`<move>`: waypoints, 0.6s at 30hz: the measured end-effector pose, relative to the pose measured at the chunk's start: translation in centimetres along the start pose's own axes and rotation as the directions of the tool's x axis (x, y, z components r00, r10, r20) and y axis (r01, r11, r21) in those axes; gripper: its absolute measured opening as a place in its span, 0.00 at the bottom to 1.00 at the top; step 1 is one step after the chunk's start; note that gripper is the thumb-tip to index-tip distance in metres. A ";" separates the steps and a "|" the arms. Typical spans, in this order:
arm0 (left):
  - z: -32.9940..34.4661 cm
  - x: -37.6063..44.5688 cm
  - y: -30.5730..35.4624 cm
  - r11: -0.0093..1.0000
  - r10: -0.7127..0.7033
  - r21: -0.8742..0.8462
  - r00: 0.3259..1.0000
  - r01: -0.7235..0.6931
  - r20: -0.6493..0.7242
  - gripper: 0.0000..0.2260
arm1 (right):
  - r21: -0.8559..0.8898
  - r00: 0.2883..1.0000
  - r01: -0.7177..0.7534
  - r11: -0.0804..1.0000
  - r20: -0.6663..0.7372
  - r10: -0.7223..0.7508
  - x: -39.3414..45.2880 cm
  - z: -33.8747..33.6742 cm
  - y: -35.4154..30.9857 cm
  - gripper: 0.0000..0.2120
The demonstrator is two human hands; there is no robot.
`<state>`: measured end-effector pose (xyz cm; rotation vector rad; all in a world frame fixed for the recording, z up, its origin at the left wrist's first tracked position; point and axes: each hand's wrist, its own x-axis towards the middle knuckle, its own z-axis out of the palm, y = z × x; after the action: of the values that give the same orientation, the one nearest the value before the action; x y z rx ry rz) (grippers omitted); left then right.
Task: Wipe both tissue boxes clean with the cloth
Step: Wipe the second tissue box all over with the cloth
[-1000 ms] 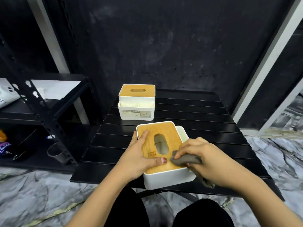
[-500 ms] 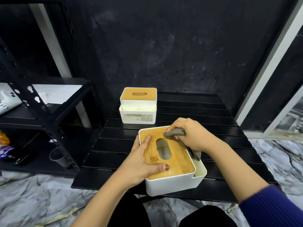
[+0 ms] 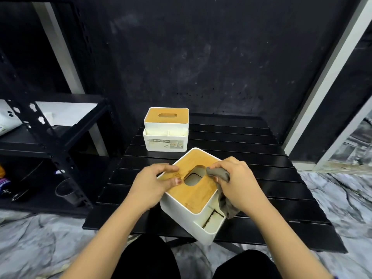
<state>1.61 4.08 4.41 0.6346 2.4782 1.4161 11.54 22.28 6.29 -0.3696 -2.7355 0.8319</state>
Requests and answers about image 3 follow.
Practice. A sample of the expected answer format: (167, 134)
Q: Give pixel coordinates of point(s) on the person's left hand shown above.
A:
(148, 188)

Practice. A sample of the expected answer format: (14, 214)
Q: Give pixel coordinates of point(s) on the person's right hand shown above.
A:
(241, 188)

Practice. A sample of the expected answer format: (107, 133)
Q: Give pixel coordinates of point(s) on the grey cleaning cloth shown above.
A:
(226, 206)

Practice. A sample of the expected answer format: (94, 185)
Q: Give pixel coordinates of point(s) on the person's left forearm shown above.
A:
(98, 246)

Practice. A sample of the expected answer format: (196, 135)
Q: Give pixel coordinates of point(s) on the person's right forearm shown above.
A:
(293, 246)

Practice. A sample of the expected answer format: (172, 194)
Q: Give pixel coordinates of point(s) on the person's black trousers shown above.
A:
(145, 261)

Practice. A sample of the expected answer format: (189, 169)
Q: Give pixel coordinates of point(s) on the grey metal cup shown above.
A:
(69, 193)

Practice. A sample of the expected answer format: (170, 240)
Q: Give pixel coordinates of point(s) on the black metal shelf rack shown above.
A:
(56, 151)

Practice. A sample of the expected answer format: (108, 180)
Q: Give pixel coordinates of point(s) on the white board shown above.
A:
(72, 113)

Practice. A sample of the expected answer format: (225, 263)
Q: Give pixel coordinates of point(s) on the purple snack packet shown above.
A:
(4, 185)

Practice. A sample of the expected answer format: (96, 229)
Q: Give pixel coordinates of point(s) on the orange snack packet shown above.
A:
(2, 172)

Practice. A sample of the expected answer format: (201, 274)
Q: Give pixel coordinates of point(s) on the white handheld controller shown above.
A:
(8, 119)

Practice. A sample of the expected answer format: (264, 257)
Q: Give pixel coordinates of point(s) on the black table leg frame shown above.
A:
(180, 242)

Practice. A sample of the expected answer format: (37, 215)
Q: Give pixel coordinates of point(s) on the white door frame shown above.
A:
(322, 78)

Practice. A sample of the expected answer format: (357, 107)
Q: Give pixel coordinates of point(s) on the white frame post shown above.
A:
(61, 49)

